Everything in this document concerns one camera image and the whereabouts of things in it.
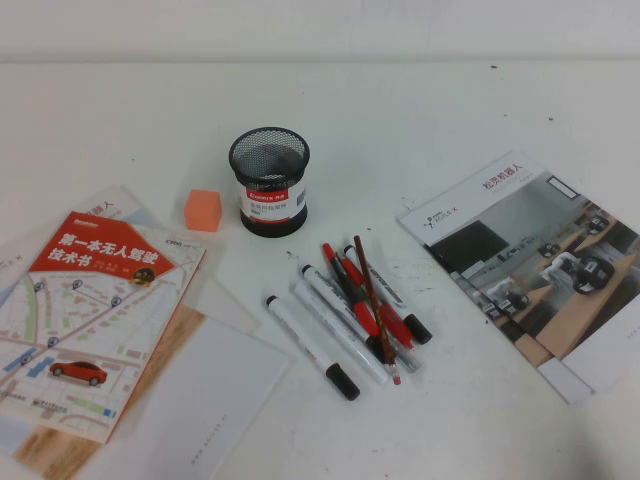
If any black mesh pen holder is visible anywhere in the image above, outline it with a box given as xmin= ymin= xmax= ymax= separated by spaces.
xmin=228 ymin=127 xmax=312 ymax=236

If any red black pen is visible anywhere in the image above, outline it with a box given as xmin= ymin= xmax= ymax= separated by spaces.
xmin=321 ymin=242 xmax=383 ymax=339

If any red pen clear barrel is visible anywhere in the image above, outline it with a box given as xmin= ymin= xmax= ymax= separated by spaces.
xmin=335 ymin=253 xmax=420 ymax=375

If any white marker black cap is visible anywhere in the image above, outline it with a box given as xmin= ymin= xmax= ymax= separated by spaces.
xmin=300 ymin=264 xmax=387 ymax=365
xmin=265 ymin=294 xmax=362 ymax=402
xmin=342 ymin=244 xmax=434 ymax=346

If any brown pencil red eraser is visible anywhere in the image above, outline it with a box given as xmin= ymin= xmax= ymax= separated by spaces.
xmin=352 ymin=234 xmax=404 ymax=387

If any all white marker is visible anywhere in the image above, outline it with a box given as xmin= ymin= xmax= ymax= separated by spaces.
xmin=292 ymin=282 xmax=390 ymax=386

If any orange foam cube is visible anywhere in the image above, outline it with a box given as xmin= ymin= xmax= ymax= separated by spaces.
xmin=183 ymin=188 xmax=223 ymax=233

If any wood print white brochure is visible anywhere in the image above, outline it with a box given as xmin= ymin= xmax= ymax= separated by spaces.
xmin=0 ymin=303 xmax=297 ymax=480

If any robot photo AgileX brochure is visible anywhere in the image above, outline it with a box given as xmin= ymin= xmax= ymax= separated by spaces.
xmin=396 ymin=149 xmax=640 ymax=397
xmin=449 ymin=269 xmax=599 ymax=406

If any red car map book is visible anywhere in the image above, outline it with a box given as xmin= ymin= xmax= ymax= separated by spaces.
xmin=0 ymin=209 xmax=208 ymax=445

